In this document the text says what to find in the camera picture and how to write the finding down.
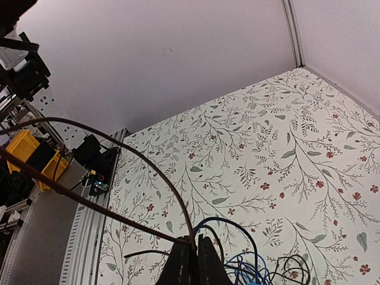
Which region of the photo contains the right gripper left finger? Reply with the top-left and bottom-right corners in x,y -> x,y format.
159,243 -> 198,284

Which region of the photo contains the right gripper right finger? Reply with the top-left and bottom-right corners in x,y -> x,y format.
198,234 -> 232,285

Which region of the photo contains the blue cable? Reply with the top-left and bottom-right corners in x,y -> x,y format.
192,216 -> 274,285

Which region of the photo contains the black cable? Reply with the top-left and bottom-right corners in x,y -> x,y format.
123,225 -> 312,285

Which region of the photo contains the brown cable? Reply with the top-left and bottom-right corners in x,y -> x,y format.
0,117 -> 198,250

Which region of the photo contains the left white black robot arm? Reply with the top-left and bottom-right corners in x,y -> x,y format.
1,0 -> 51,102

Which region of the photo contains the floral table mat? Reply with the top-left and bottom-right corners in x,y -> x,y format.
108,68 -> 379,284

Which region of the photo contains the yellow storage bin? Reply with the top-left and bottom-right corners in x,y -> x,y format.
6,129 -> 69,181

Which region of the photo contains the aluminium front rail frame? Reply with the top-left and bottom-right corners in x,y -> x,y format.
0,127 -> 128,285

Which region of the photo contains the left aluminium corner post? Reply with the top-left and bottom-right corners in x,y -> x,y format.
281,0 -> 306,68

